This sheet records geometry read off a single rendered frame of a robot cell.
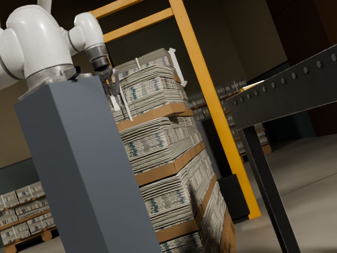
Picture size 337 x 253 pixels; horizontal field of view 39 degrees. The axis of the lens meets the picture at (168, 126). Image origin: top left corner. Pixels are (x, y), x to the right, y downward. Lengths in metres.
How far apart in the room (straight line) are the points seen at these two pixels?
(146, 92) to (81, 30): 0.38
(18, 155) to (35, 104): 7.46
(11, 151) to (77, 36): 6.93
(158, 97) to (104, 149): 0.67
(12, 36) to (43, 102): 0.23
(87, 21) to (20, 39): 0.63
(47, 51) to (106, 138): 0.31
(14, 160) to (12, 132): 0.51
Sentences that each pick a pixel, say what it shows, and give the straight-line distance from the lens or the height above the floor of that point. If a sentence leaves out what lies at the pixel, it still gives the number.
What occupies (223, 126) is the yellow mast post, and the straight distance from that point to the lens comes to 3.50.
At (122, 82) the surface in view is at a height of 1.04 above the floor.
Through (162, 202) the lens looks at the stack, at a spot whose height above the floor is 0.52.
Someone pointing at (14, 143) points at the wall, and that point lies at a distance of 8.95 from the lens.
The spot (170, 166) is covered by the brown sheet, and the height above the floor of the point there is 0.63.
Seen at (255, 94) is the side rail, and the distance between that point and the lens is 1.53.
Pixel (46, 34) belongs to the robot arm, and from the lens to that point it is 1.52.
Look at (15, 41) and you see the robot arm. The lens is 1.54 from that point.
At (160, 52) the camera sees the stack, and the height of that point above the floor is 1.26.
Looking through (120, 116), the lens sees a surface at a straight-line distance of 2.13.
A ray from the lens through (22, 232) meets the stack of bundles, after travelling 7.17.
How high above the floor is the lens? 0.73
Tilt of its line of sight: 2 degrees up
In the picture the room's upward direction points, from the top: 20 degrees counter-clockwise
